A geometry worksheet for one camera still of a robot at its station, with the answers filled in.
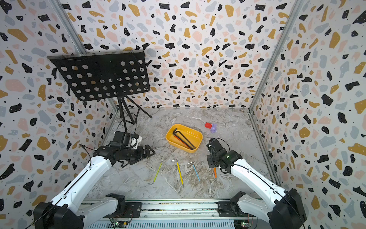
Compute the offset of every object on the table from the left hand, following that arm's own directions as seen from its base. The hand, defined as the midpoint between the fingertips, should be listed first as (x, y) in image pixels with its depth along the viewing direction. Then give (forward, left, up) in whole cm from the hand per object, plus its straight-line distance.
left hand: (150, 154), depth 78 cm
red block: (+32, -36, -15) cm, 51 cm away
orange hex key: (-5, -37, -15) cm, 41 cm away
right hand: (-1, -35, -5) cm, 35 cm away
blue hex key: (-5, -26, -15) cm, 30 cm away
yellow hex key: (-3, -15, -14) cm, 21 cm away
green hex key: (-3, -2, -15) cm, 15 cm away
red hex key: (+16, -17, -14) cm, 27 cm away
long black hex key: (+20, -19, -15) cm, 31 cm away
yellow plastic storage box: (+22, -25, -15) cm, 36 cm away
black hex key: (+22, -11, -14) cm, 28 cm away
